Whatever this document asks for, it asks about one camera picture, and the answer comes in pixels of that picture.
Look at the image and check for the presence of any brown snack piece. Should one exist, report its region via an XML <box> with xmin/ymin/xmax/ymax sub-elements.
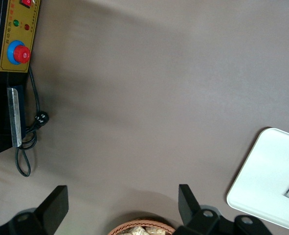
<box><xmin>144</xmin><ymin>226</ymin><xmax>166</xmax><ymax>235</ymax></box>
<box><xmin>124</xmin><ymin>225</ymin><xmax>148</xmax><ymax>235</ymax></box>

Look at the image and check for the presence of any wicker basket with brown snacks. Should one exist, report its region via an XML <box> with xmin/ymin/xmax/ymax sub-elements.
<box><xmin>107</xmin><ymin>218</ymin><xmax>177</xmax><ymax>235</ymax></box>

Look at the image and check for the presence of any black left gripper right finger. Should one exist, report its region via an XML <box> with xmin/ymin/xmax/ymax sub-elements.
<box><xmin>174</xmin><ymin>184</ymin><xmax>272</xmax><ymax>235</ymax></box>

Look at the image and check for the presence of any black power cable with plug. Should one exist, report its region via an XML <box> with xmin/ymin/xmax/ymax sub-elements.
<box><xmin>15</xmin><ymin>66</ymin><xmax>50</xmax><ymax>178</ymax></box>

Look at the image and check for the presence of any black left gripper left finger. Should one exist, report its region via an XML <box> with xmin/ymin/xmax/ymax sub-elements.
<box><xmin>0</xmin><ymin>185</ymin><xmax>69</xmax><ymax>235</ymax></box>

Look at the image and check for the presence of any red round knob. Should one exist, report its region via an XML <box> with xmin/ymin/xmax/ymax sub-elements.
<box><xmin>7</xmin><ymin>40</ymin><xmax>31</xmax><ymax>66</ymax></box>

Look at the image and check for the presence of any light rectangular plastic tray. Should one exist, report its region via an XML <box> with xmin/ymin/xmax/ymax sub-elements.
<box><xmin>226</xmin><ymin>127</ymin><xmax>289</xmax><ymax>232</ymax></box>

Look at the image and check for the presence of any silver metal plate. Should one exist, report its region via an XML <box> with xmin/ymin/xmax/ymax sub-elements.
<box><xmin>6</xmin><ymin>87</ymin><xmax>22</xmax><ymax>148</ymax></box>

